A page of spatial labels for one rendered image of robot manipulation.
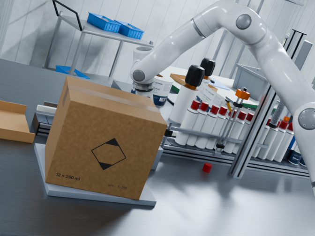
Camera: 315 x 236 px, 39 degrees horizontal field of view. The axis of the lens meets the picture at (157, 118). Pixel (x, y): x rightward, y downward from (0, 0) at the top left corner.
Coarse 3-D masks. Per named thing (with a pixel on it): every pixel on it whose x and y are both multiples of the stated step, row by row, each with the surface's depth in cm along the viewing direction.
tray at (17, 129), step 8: (0, 104) 173; (8, 104) 175; (16, 104) 176; (0, 112) 172; (8, 112) 174; (16, 112) 177; (24, 112) 178; (0, 120) 165; (8, 120) 167; (16, 120) 170; (24, 120) 172; (0, 128) 151; (8, 128) 161; (16, 128) 163; (24, 128) 166; (0, 136) 152; (8, 136) 153; (16, 136) 154; (24, 136) 155; (32, 136) 156
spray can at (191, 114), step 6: (192, 102) 190; (198, 102) 190; (192, 108) 190; (186, 114) 191; (192, 114) 189; (186, 120) 191; (192, 120) 190; (180, 126) 193; (186, 126) 191; (192, 126) 192; (180, 132) 193; (180, 138) 193; (186, 138) 193; (180, 144) 194
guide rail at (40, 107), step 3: (39, 105) 170; (42, 105) 171; (39, 108) 170; (42, 108) 170; (45, 108) 171; (48, 108) 171; (51, 108) 172; (54, 108) 172; (45, 111) 171; (48, 111) 172; (51, 111) 172; (54, 111) 173; (174, 132) 197; (177, 132) 198; (174, 135) 198
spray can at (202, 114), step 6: (204, 102) 194; (204, 108) 193; (198, 114) 193; (204, 114) 193; (198, 120) 193; (204, 120) 195; (198, 126) 194; (192, 138) 196; (186, 144) 197; (192, 144) 197
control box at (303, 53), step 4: (288, 36) 180; (304, 40) 178; (304, 44) 178; (308, 44) 178; (312, 44) 178; (304, 48) 179; (308, 48) 178; (300, 52) 179; (304, 52) 179; (308, 52) 179; (300, 56) 180; (304, 56) 179; (296, 60) 180; (300, 60) 180; (304, 60) 180; (296, 64) 181; (300, 64) 180; (300, 68) 181
